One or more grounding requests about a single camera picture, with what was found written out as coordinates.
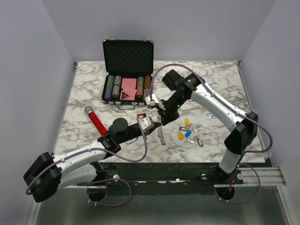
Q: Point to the aluminium frame rail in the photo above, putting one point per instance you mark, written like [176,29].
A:
[248,177]

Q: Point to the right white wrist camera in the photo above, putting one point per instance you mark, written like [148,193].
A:
[153,101]

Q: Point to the black mounting base rail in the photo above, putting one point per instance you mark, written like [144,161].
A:
[169,170]

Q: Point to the upper yellow key tag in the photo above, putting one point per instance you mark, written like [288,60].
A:
[186,122]

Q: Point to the black key tag with key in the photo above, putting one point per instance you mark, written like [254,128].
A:
[198,141]

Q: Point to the lower yellow key tag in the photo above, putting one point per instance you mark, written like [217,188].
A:
[179,135]

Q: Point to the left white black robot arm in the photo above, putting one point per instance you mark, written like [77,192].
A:
[49,173]

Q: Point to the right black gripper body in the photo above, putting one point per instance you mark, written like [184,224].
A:
[170,108]

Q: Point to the pink playing card deck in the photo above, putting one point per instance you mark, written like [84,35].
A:
[128,83]

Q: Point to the yellow key tag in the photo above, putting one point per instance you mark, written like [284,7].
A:
[179,135]
[186,122]

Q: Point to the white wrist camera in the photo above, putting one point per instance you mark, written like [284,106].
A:
[153,101]
[146,123]

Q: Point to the blue key tag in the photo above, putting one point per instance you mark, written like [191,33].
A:
[188,133]
[210,116]

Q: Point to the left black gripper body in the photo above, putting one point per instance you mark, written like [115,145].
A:
[146,131]

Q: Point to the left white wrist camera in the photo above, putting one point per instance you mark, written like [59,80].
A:
[146,123]

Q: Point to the red toy microphone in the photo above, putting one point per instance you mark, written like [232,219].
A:
[89,111]

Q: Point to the black poker chip case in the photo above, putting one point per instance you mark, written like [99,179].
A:
[126,59]

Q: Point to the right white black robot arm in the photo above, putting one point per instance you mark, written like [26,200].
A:
[242,125]

